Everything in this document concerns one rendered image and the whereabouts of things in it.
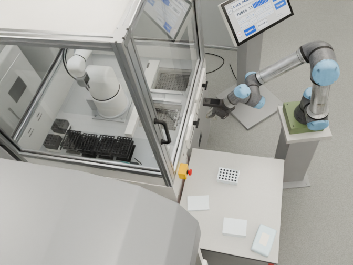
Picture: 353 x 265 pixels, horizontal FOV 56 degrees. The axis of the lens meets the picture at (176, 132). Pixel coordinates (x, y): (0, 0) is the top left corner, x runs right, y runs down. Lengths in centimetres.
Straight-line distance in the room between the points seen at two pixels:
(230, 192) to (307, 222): 96
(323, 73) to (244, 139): 155
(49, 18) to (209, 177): 130
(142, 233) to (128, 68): 51
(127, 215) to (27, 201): 30
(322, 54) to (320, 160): 152
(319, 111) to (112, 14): 124
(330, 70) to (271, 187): 77
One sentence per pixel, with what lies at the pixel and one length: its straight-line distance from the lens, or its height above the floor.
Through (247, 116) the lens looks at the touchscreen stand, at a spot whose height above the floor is 4.
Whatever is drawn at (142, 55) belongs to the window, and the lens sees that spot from 123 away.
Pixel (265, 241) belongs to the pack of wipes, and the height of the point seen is 81.
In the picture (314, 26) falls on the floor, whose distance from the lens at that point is 419.
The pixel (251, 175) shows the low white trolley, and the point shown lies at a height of 76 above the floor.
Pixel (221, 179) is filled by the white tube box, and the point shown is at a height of 78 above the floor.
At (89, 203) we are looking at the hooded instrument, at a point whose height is 177.
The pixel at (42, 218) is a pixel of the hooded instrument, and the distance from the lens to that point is 103.
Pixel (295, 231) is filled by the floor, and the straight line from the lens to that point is 279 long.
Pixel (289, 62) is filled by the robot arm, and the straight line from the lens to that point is 183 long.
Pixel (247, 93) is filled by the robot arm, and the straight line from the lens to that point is 177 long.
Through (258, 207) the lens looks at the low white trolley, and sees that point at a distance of 200.
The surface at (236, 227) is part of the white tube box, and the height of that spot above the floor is 81.
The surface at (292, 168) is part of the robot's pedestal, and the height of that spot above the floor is 27.
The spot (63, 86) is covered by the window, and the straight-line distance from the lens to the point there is 135.
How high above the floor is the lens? 263
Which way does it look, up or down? 56 degrees down
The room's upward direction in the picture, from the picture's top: 14 degrees counter-clockwise
